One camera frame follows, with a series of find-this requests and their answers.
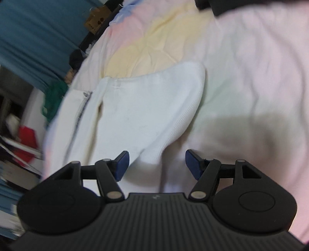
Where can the beige clothing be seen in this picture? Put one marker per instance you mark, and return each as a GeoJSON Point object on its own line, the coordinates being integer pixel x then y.
{"type": "Point", "coordinates": [69, 74]}

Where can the blue curtain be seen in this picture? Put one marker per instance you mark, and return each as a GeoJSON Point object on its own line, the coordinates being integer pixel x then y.
{"type": "Point", "coordinates": [36, 36]}

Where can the green garment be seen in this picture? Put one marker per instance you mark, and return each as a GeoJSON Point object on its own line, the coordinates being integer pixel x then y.
{"type": "Point", "coordinates": [53, 99]}

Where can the black clothing pile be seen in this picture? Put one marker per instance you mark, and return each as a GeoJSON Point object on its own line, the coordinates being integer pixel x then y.
{"type": "Point", "coordinates": [76, 58]}

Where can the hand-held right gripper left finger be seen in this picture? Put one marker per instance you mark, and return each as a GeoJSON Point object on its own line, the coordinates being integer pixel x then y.
{"type": "Point", "coordinates": [122, 165]}

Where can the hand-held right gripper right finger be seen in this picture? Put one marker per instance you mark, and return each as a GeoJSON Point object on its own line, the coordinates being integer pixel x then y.
{"type": "Point", "coordinates": [193, 165]}

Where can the brown paper bag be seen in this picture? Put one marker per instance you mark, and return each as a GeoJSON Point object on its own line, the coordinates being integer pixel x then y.
{"type": "Point", "coordinates": [97, 19]}

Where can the white zip jacket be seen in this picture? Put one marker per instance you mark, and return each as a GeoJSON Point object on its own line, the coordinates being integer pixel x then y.
{"type": "Point", "coordinates": [144, 115]}

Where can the red hanging garment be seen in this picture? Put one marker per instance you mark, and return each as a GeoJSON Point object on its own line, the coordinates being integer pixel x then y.
{"type": "Point", "coordinates": [26, 142]}

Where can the pastel patterned bedsheet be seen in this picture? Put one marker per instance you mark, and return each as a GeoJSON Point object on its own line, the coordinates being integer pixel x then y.
{"type": "Point", "coordinates": [241, 84]}

